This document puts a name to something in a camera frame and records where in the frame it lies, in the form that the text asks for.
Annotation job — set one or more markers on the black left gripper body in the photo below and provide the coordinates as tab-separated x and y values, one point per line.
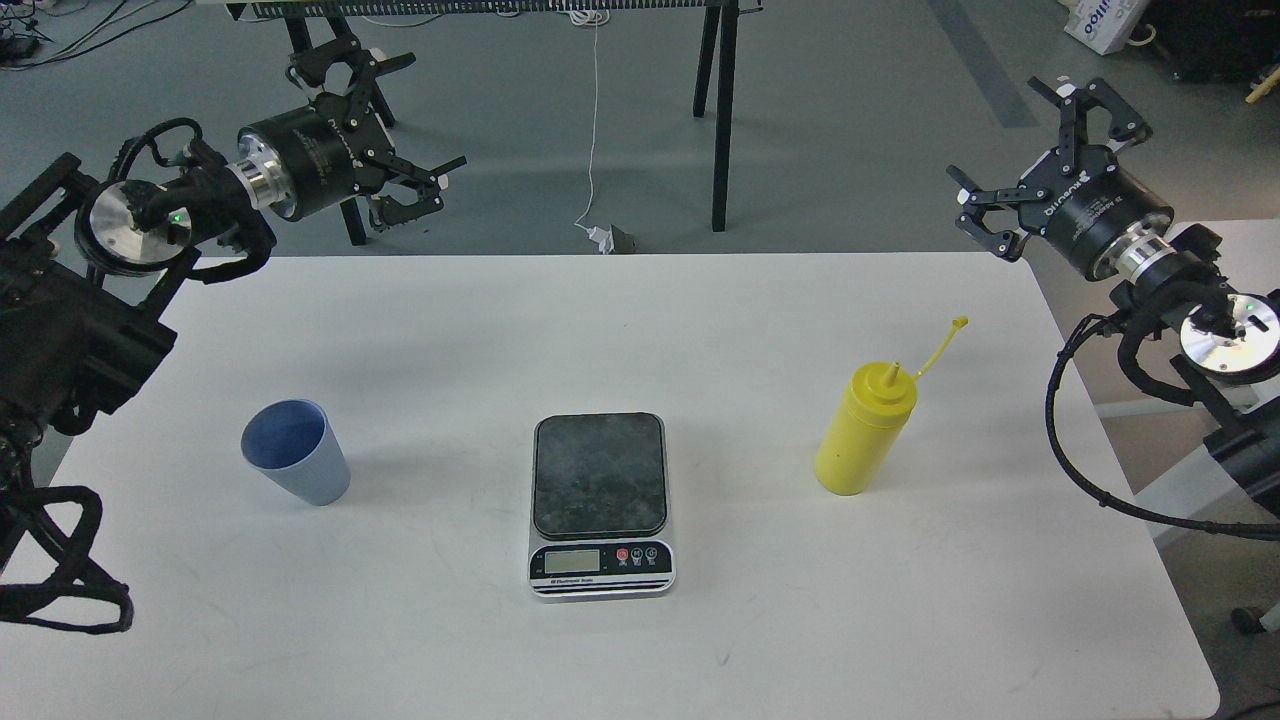
320	157

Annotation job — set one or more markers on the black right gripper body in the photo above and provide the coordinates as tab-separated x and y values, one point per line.
1082	215

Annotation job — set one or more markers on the yellow squeeze bottle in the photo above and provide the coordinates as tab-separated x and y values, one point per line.
877	404

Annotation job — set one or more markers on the blue ribbed plastic cup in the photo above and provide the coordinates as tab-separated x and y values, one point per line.
293	443

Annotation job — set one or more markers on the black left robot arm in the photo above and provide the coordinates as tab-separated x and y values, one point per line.
89	266

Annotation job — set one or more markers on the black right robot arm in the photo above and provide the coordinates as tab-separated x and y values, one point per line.
1191	257

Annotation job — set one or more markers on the digital kitchen scale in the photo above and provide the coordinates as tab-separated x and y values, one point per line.
600	516

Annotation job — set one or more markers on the black trestle table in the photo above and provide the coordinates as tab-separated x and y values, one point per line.
564	128

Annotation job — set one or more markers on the white cardboard box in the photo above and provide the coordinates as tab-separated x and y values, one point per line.
1105	27

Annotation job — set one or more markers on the white power adapter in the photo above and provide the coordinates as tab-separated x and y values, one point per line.
612	240

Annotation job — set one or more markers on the white side table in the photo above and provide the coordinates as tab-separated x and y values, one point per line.
1227	362

